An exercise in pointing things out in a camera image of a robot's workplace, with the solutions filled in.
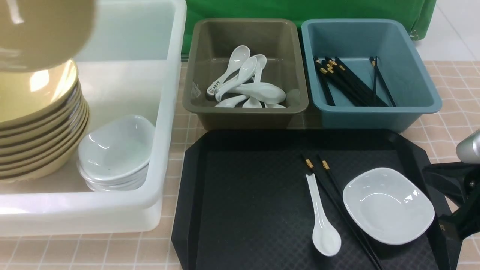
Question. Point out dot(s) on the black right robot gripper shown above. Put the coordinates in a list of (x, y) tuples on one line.
[(453, 189)]

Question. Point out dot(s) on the white square sauce dish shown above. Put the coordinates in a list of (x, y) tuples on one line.
[(388, 206)]

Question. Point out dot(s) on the white ceramic soup spoon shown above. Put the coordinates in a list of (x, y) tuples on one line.
[(325, 237)]

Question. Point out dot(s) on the black chopstick gold band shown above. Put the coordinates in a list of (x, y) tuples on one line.
[(360, 236)]

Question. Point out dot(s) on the tan noodle bowl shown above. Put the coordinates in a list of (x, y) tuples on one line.
[(40, 34)]

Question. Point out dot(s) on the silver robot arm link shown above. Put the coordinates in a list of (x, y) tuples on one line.
[(468, 150)]

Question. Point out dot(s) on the black chopsticks bundle in bin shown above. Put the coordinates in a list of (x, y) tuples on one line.
[(334, 71)]

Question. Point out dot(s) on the blue plastic bin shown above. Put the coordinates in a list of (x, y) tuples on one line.
[(354, 41)]

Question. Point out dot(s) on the green cloth backdrop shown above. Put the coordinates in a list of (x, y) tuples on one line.
[(414, 15)]

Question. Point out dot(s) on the black serving tray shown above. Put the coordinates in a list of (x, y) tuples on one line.
[(244, 202)]

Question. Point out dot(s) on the large white spoon lying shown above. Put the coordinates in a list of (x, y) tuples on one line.
[(263, 91)]

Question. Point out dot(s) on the white spoon in bin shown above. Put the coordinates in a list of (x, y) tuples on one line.
[(237, 58), (247, 70)]

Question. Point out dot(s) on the brown plastic bin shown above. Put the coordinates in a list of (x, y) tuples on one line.
[(213, 42)]

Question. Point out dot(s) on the stack of white dishes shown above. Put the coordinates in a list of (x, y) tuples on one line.
[(115, 156)]

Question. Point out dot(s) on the large white plastic tub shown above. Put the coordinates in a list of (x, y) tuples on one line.
[(131, 65)]

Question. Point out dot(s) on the stack of tan bowls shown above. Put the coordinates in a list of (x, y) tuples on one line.
[(44, 115)]

